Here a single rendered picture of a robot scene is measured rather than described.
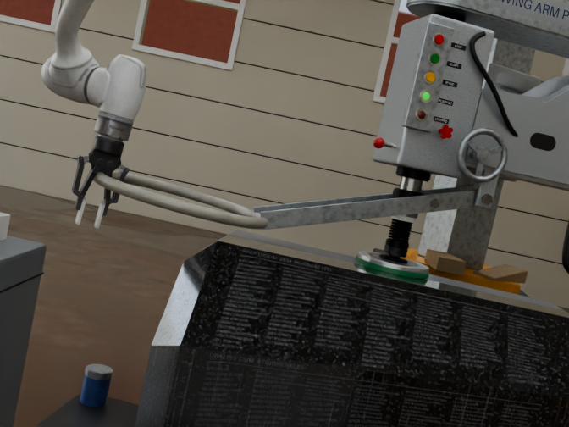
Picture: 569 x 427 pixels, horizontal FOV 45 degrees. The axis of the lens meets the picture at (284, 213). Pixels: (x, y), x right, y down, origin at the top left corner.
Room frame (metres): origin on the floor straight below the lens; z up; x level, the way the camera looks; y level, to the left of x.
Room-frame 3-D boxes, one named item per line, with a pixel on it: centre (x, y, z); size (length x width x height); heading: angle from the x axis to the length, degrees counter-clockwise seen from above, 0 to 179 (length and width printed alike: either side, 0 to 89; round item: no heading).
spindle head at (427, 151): (2.03, -0.42, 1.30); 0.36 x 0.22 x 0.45; 103
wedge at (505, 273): (2.56, -0.84, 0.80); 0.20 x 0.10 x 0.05; 129
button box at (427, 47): (1.89, -0.30, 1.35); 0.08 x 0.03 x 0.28; 103
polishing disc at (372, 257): (2.01, -0.35, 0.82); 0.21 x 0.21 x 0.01
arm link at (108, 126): (1.76, 0.48, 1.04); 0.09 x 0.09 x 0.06
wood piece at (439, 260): (2.50, -0.61, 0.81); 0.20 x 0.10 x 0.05; 1
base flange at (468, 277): (2.75, -0.69, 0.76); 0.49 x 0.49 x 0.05; 83
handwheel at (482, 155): (1.93, -0.49, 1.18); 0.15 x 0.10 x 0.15; 103
